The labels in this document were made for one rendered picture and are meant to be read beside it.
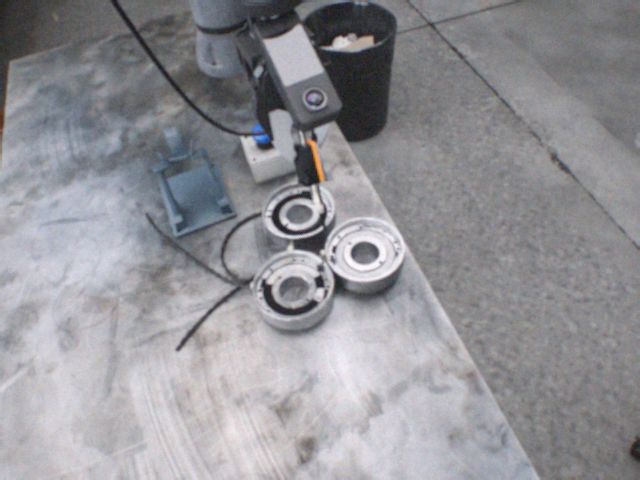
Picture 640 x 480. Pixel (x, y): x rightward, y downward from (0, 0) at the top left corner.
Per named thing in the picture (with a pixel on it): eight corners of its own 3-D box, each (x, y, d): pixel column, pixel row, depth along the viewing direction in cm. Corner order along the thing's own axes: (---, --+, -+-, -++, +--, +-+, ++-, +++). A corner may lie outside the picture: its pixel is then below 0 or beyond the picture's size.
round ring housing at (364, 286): (406, 238, 75) (407, 220, 71) (399, 301, 69) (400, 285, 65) (334, 232, 77) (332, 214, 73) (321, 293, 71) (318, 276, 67)
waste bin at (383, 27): (409, 133, 204) (414, 35, 170) (329, 159, 200) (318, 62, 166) (374, 85, 224) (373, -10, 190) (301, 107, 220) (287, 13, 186)
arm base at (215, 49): (192, 48, 111) (179, 5, 103) (259, 28, 113) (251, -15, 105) (206, 86, 102) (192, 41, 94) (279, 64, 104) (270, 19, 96)
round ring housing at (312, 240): (277, 196, 82) (273, 178, 79) (343, 203, 80) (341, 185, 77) (258, 250, 76) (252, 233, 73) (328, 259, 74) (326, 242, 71)
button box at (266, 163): (298, 170, 85) (294, 148, 81) (256, 184, 84) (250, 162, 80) (284, 140, 90) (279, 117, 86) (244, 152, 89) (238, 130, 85)
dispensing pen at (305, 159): (323, 253, 65) (289, 118, 59) (313, 244, 68) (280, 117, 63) (339, 247, 65) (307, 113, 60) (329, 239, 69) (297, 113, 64)
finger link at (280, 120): (279, 137, 67) (274, 75, 60) (299, 166, 63) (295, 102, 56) (257, 145, 66) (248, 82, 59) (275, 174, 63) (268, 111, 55)
